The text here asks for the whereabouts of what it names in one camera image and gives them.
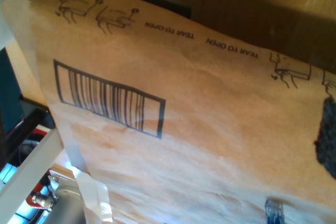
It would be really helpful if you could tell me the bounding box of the blue network cable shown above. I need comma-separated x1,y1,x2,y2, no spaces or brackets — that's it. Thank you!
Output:
264,198,286,224

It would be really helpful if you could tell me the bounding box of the black red control box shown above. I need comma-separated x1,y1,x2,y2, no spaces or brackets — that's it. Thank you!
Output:
0,97,57,210

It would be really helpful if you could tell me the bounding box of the brown paper mailer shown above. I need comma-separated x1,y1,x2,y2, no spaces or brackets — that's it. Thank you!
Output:
2,0,336,224

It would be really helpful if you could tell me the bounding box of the white frame bar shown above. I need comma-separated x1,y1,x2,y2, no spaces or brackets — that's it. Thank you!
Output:
0,126,65,221

